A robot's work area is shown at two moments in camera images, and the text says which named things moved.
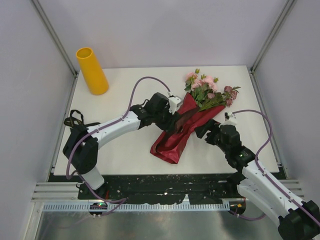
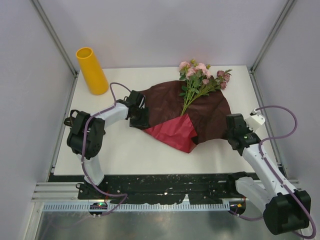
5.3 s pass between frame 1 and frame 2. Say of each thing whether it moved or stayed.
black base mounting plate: stayed
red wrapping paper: moved
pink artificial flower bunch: moved
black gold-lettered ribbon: stayed
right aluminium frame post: stayed
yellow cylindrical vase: stayed
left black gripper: moved
